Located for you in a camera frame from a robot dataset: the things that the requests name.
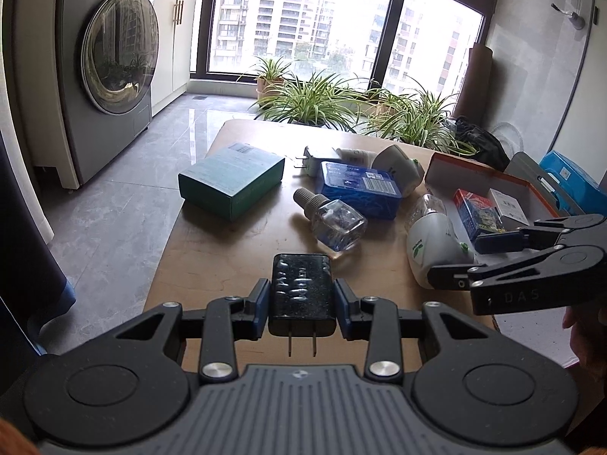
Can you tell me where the rolled brown mat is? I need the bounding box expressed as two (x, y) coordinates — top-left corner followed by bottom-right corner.
(456, 42), (494, 120)

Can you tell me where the spider plant in beige pot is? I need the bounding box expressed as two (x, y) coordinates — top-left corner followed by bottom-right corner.
(236, 54), (307, 107)

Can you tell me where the white fan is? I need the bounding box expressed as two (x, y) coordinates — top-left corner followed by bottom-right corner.
(491, 121), (523, 158)

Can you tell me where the silver washing machine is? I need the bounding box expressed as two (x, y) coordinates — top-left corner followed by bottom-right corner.
(28, 0), (160, 189)

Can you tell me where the orange-edged cardboard box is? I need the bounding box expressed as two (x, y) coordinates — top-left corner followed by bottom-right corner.
(424, 152), (561, 248)

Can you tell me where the teal cardboard box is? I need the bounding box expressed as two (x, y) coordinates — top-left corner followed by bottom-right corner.
(178, 141), (286, 221)

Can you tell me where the clear bottle with grey cap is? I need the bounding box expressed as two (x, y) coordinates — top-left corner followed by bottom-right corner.
(293, 188), (369, 253)

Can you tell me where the dark blue curtain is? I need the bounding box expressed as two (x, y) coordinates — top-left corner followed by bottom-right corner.
(0, 118), (77, 356)

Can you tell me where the wide spider plant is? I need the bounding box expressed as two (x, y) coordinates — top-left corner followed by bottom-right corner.
(355, 78), (477, 156)

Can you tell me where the white cup face mask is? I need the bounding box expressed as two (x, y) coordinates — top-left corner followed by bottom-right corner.
(371, 144), (424, 196)

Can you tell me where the white charger plug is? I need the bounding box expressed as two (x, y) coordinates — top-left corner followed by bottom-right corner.
(294, 146), (343, 178)

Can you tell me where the black charger plug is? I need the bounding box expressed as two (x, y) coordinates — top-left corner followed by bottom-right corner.
(268, 253), (338, 358)

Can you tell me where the large spider plant white pot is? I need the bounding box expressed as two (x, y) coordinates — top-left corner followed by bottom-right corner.
(256, 71), (368, 131)

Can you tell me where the grey folded board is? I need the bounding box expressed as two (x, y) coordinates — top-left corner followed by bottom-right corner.
(504, 151), (586, 216)

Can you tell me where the cream cabinet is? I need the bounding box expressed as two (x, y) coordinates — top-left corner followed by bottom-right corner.
(151, 0), (204, 117)

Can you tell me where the white mosquito repellent device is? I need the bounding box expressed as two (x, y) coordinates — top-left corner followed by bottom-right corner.
(405, 194), (476, 290)

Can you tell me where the small spider plant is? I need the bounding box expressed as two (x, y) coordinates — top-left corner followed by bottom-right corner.
(363, 83), (406, 117)

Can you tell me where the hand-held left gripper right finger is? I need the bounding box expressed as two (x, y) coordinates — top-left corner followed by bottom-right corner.
(333, 278), (496, 384)

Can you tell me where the person's right hand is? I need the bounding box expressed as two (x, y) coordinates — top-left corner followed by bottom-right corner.
(562, 306), (607, 376)

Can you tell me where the small white bottle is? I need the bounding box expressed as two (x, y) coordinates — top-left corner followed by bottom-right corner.
(336, 148), (378, 166)

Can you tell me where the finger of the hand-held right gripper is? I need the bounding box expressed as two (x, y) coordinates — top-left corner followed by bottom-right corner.
(428, 245), (607, 316)
(473, 214), (607, 255)

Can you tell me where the red and blue small box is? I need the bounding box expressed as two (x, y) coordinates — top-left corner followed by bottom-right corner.
(453, 188), (507, 242)

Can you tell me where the black-framed window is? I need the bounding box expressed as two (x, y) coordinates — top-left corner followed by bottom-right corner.
(190, 0), (502, 101)

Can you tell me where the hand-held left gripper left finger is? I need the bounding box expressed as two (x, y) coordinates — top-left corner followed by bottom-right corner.
(102, 278), (272, 386)

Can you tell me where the blue plastic box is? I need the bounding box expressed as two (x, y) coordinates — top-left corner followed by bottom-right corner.
(319, 160), (405, 221)

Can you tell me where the blue plastic stool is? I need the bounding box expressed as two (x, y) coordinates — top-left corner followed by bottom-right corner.
(539, 150), (601, 214)

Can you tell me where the small white box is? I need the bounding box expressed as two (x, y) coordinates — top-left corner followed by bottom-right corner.
(488, 188), (530, 231)

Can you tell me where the black bag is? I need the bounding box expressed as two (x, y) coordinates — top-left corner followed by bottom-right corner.
(453, 115), (511, 172)

